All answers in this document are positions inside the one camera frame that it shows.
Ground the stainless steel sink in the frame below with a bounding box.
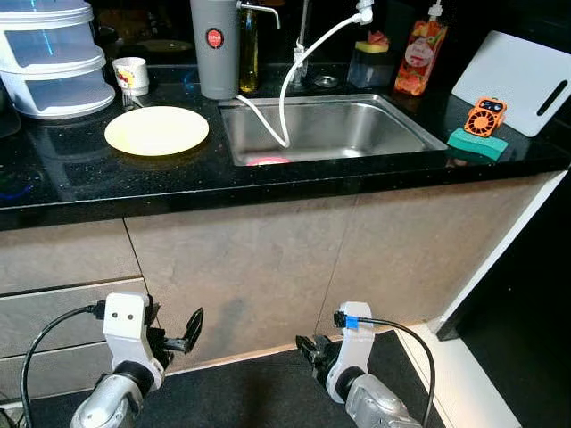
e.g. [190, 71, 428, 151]
[219, 94, 447, 168]

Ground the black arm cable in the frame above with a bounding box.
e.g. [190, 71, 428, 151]
[334, 310, 437, 428]
[20, 303, 108, 428]

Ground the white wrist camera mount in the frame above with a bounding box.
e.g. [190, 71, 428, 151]
[326, 301, 374, 404]
[103, 292, 166, 390]

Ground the chrome gooseneck faucet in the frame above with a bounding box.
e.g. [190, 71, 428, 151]
[290, 0, 313, 90]

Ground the small orange fan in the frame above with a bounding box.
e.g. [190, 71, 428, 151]
[464, 96, 508, 138]

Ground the white water hose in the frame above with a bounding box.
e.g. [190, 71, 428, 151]
[234, 3, 375, 149]

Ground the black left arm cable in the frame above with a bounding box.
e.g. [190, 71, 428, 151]
[20, 303, 108, 428]

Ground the beige cabinet door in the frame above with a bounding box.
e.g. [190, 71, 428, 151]
[123, 196, 358, 368]
[317, 174, 563, 338]

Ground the beige cabinet drawer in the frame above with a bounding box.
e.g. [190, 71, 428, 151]
[0, 343, 117, 404]
[0, 218, 144, 295]
[0, 278, 149, 359]

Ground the black sponge holder dispenser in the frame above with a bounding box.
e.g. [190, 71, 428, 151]
[348, 49, 391, 88]

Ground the white printed cup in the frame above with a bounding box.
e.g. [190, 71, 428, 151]
[112, 57, 149, 97]

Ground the floral plate with pink rim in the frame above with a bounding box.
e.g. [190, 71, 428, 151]
[245, 156, 291, 168]

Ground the white cutting board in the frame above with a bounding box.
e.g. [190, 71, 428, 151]
[451, 31, 571, 138]

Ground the yellow oil glass bottle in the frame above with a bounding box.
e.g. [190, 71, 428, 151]
[236, 0, 261, 95]

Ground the white tiered plastic container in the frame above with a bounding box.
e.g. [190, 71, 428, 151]
[0, 0, 117, 120]

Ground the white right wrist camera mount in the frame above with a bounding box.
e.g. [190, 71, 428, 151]
[326, 301, 374, 404]

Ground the orange pump soap bottle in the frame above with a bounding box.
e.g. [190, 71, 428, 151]
[393, 0, 449, 97]

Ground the green sponge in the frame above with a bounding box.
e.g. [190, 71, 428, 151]
[447, 128, 509, 162]

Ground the grey water filter canister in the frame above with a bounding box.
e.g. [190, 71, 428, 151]
[189, 0, 280, 100]

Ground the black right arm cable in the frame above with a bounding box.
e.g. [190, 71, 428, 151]
[334, 310, 437, 428]

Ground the black floor mat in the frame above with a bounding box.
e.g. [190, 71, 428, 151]
[27, 330, 438, 428]

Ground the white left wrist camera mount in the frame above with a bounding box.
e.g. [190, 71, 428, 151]
[103, 292, 166, 390]

